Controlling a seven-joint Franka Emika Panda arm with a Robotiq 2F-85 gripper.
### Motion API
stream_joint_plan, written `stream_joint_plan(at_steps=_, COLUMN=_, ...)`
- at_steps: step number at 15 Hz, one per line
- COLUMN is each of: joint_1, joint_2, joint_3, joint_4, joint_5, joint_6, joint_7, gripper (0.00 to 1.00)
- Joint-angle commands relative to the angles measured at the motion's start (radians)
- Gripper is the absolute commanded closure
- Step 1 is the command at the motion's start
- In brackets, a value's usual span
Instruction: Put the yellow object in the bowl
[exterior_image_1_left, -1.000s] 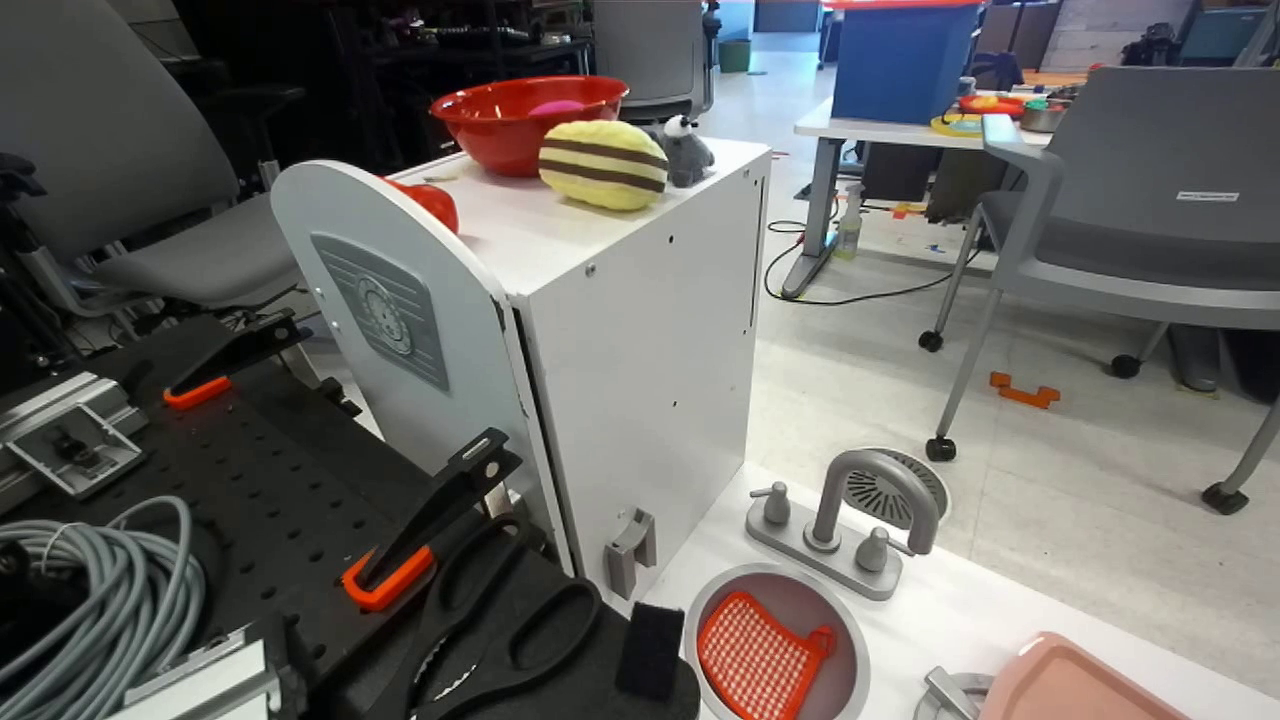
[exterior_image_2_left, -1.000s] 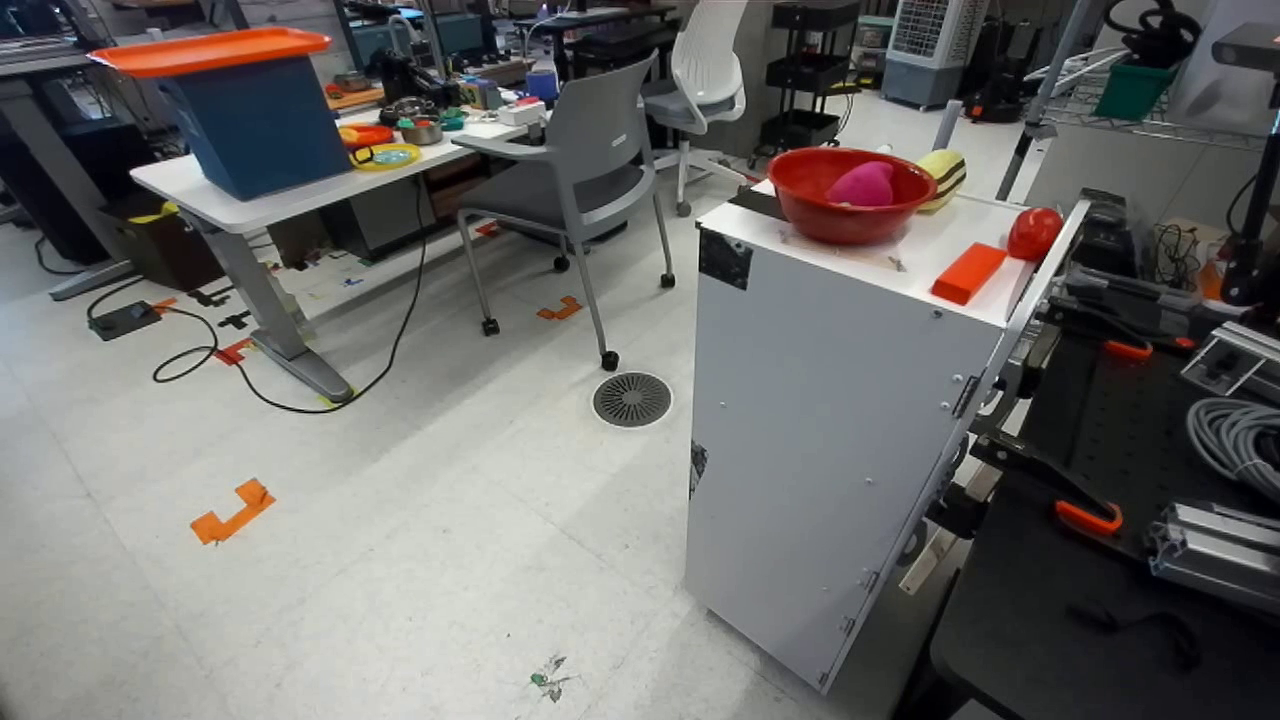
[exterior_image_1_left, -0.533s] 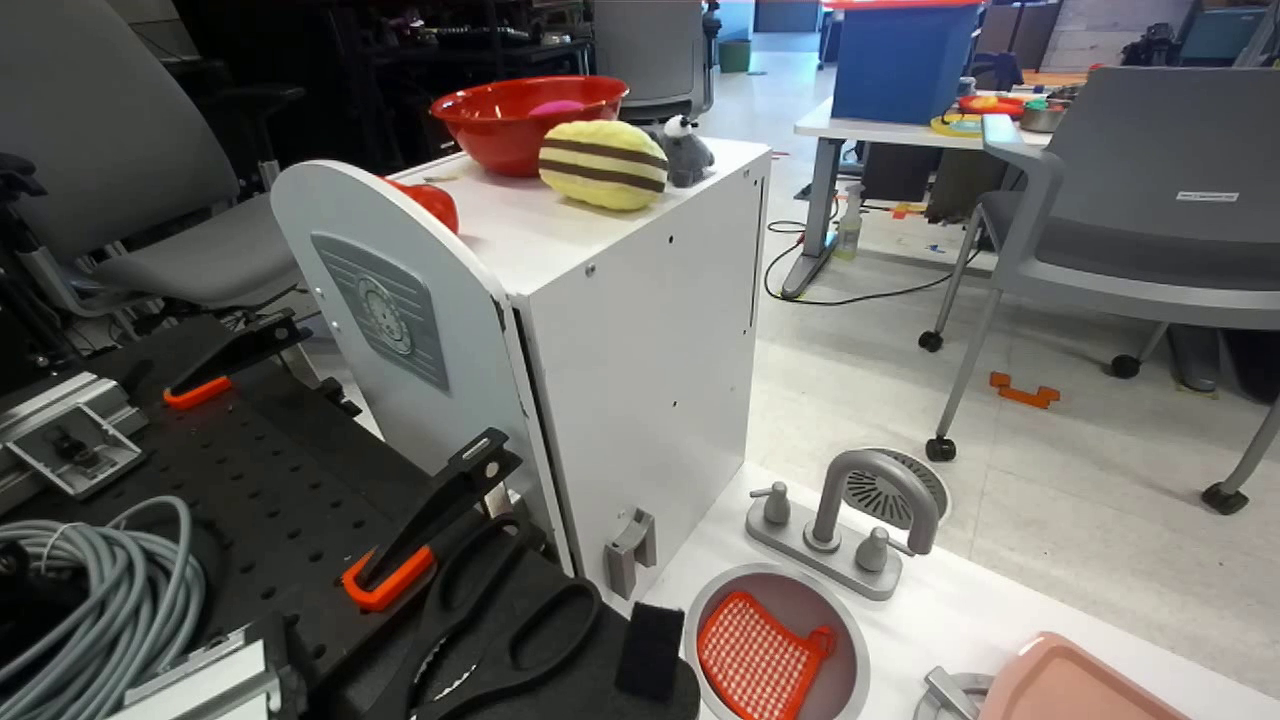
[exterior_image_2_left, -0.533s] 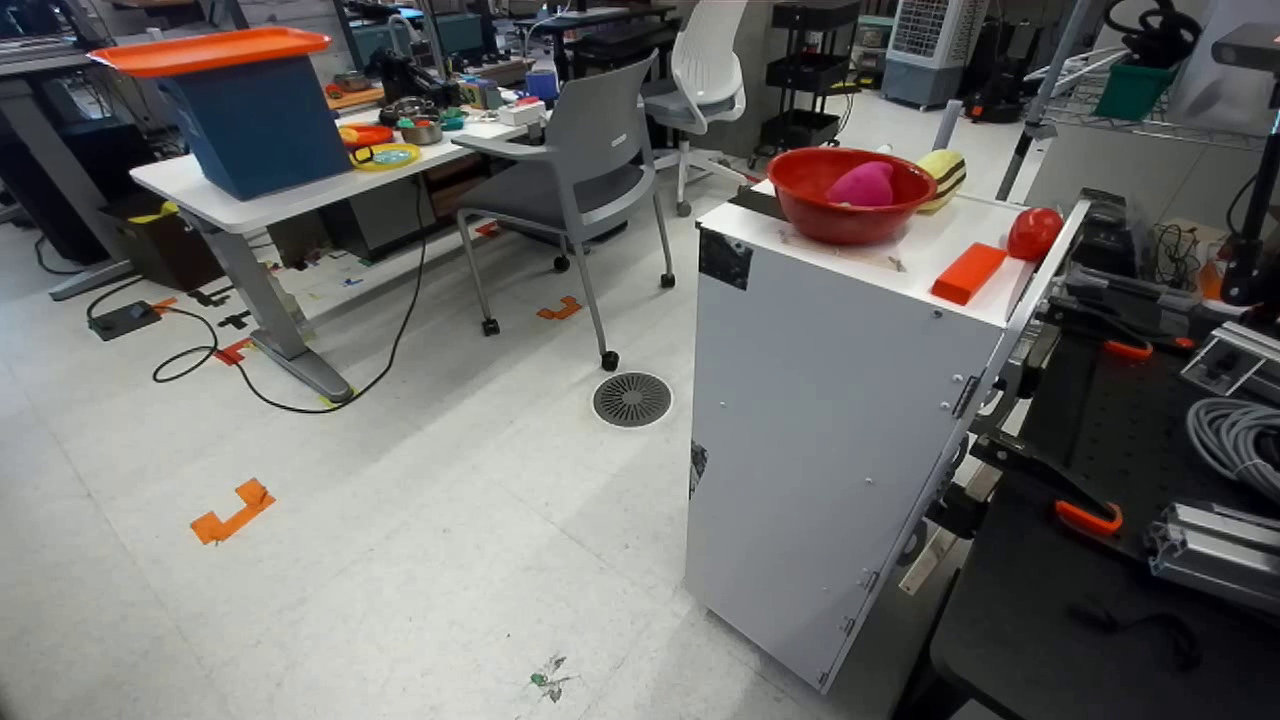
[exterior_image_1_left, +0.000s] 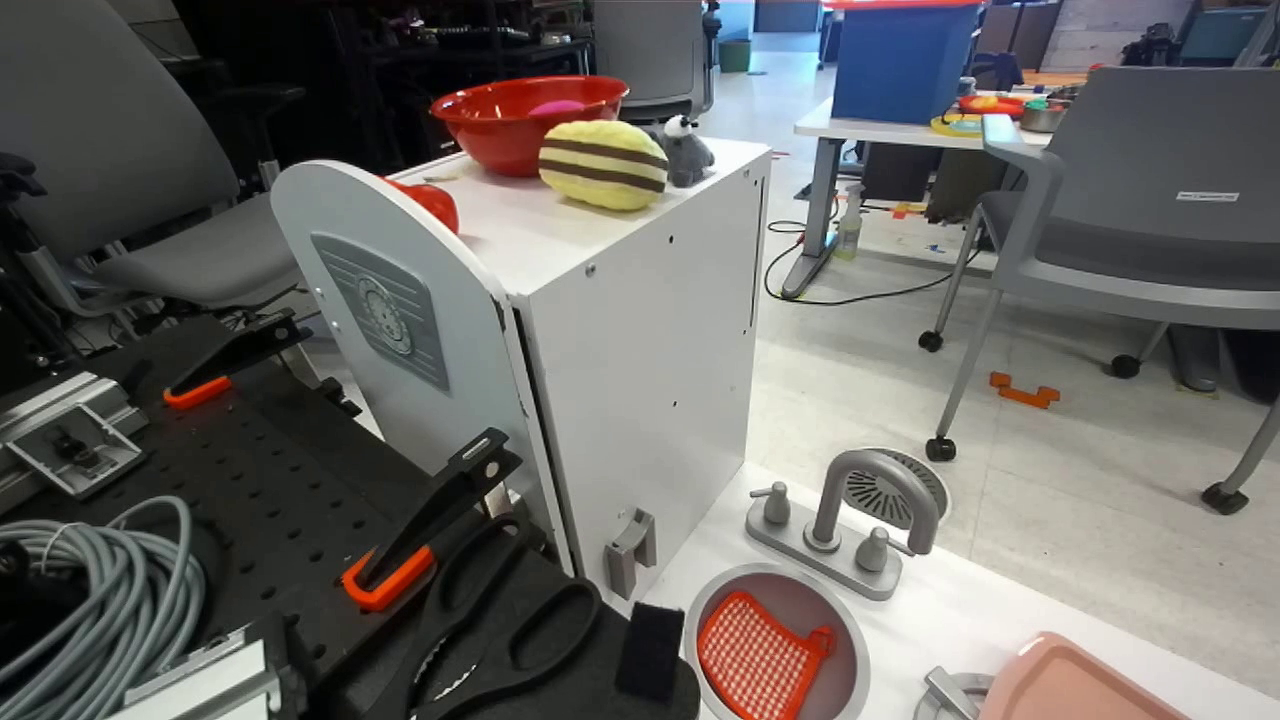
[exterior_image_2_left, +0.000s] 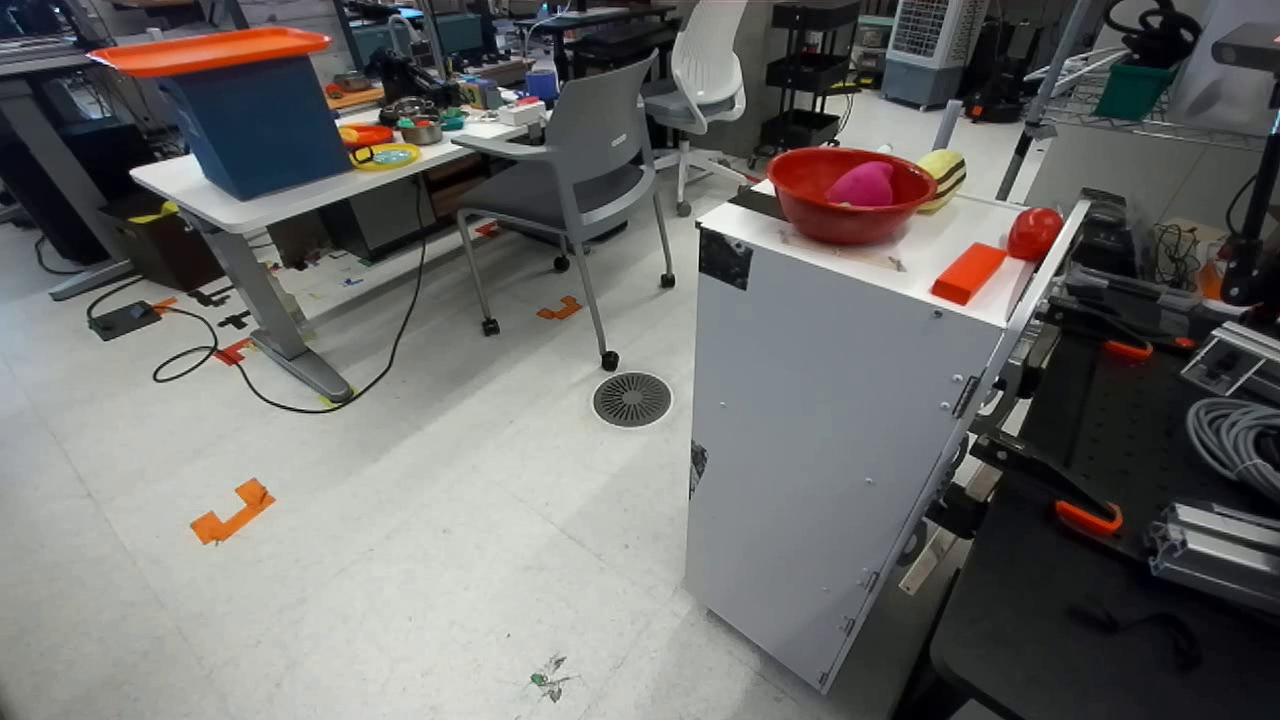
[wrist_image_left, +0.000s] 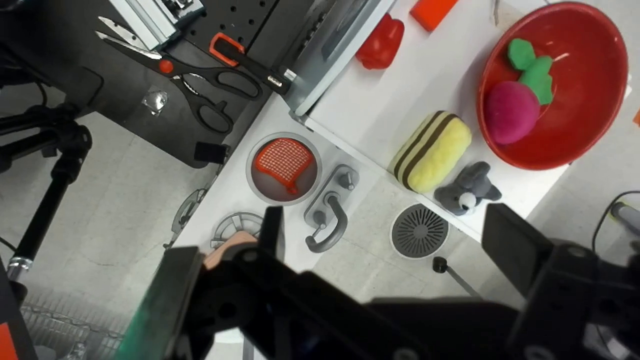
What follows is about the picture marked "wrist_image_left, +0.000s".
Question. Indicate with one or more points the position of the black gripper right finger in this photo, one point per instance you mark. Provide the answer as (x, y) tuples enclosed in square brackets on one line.
[(526, 256)]

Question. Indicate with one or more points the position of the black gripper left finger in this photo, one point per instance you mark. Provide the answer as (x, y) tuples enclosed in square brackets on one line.
[(163, 307)]

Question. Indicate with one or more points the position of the yellow striped plush sponge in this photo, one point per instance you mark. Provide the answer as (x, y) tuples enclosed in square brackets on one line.
[(436, 157)]

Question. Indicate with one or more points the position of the red plastic bowl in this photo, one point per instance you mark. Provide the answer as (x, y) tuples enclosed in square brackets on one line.
[(586, 137)]

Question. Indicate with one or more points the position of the grey plush mouse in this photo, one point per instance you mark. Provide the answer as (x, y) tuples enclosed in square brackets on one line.
[(470, 183)]

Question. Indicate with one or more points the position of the round grey floor disc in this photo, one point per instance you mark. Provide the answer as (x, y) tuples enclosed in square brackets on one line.
[(421, 230)]

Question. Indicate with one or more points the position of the white toy sink counter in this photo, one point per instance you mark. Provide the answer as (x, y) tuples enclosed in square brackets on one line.
[(233, 195)]

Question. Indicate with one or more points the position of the pink plush radish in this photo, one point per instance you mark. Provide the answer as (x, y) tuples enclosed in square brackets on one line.
[(511, 112)]

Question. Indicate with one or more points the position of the black rectangular block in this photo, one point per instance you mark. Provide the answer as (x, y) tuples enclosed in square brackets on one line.
[(210, 152)]

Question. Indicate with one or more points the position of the orange toy strainer basket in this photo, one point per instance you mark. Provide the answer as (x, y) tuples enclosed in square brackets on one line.
[(285, 167)]

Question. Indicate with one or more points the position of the grey toy faucet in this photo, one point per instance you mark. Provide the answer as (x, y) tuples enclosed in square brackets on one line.
[(331, 212)]

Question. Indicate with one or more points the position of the black scissors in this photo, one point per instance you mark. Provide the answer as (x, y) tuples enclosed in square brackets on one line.
[(166, 66)]

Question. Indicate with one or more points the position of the red toy pepper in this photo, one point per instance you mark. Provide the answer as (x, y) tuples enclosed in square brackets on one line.
[(380, 42)]

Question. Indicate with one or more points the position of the orange rectangular block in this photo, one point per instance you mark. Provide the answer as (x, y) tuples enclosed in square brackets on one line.
[(433, 12)]

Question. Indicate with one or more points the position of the aluminium extrusion bar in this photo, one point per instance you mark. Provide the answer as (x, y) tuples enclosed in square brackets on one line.
[(150, 17)]

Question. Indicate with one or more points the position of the black camera tripod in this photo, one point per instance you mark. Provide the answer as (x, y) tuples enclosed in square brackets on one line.
[(56, 186)]

